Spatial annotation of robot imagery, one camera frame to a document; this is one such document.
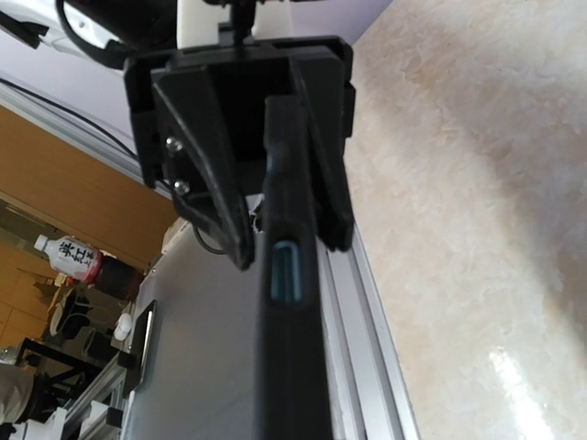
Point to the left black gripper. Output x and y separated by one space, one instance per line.
212 100

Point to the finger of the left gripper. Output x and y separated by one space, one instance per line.
318 77

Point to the black phone case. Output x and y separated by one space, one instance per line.
292 387

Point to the black phone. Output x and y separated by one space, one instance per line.
286 273

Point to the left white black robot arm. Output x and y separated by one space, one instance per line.
111 32

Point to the bottle with red label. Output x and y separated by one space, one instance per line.
91 266

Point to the front aluminium rail base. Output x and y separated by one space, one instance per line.
369 396

